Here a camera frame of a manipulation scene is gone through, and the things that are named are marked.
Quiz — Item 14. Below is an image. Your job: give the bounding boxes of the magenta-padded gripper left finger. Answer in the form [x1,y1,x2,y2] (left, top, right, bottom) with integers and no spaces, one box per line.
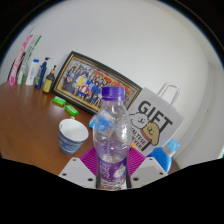
[58,146,100,189]

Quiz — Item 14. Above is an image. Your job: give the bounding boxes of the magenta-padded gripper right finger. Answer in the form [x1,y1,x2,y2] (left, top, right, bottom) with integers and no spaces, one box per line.
[126,146,168,189]

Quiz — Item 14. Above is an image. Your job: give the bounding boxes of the clear purple-capped water bottle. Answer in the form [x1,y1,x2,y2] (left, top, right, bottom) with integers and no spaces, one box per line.
[92,86,133,191]

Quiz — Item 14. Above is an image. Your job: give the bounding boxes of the blue detergent bottle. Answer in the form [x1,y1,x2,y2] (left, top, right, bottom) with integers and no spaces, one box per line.
[146,138,181,174]

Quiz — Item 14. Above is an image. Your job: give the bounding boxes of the white paper gift bag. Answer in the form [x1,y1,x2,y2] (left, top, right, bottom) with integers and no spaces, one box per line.
[127,82,185,158]

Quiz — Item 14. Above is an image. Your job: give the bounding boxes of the blue tissue pack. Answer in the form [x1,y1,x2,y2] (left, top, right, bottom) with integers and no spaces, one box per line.
[88,113,98,130]

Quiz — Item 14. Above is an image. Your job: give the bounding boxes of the small green packet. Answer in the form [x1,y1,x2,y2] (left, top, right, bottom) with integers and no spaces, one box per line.
[52,96,67,108]
[64,104,80,117]

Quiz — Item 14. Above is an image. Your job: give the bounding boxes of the framed group photo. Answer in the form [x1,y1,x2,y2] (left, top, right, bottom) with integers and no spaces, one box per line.
[52,50,143,116]

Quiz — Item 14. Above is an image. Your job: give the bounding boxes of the dark amber bottle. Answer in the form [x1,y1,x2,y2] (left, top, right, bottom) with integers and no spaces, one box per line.
[42,64,58,94]

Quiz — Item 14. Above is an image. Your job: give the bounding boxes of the dark blue pump bottle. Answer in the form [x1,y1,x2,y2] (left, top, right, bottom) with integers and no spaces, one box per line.
[34,56,51,90]

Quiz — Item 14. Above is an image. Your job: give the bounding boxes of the white bottle with blue cap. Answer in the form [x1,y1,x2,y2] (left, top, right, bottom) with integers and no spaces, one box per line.
[25,59,40,87]

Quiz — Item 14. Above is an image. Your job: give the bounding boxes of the tall green and white box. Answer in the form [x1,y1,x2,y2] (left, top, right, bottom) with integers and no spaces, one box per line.
[16,34,43,85]

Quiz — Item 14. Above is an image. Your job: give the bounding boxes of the tall pink box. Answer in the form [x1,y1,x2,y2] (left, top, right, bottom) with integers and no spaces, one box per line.
[8,33,34,87]

